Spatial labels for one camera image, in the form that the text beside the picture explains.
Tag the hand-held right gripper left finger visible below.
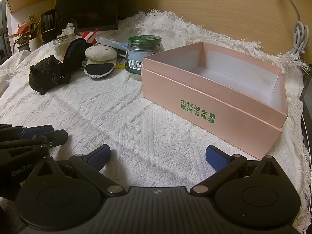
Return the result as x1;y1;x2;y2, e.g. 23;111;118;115
36;144;125;196

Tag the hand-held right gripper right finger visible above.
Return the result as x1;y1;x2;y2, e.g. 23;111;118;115
190;145;287;196

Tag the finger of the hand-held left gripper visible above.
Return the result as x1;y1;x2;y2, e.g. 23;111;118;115
0;124;54;142
0;130;69;162

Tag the black plush toy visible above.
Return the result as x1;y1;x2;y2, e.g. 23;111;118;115
29;56;72;95

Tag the black knit mitt white rim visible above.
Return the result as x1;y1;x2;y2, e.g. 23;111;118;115
83;61;115;79

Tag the pink cardboard box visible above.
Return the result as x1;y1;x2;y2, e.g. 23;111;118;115
141;41;288;161

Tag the white fringed woven blanket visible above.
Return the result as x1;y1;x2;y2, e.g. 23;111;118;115
0;8;312;234

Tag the clear plastic container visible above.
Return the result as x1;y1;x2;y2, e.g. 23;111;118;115
52;34;76;56

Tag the red leaf potted plant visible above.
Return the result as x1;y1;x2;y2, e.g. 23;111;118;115
6;22;32;53

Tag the yellow grey scouring sponge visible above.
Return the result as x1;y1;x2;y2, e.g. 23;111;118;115
114;54;127;69

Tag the black glossy pot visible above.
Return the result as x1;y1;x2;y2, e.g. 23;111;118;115
40;9;57;42

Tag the red white striped item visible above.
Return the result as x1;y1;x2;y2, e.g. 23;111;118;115
82;28;99;45

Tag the green lid glass jar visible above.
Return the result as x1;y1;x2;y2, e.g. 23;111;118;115
125;35;163;81

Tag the black monitor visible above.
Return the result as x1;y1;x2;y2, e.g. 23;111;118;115
55;0;121;31

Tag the white cable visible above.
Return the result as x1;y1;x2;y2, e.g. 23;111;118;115
278;0;310;54

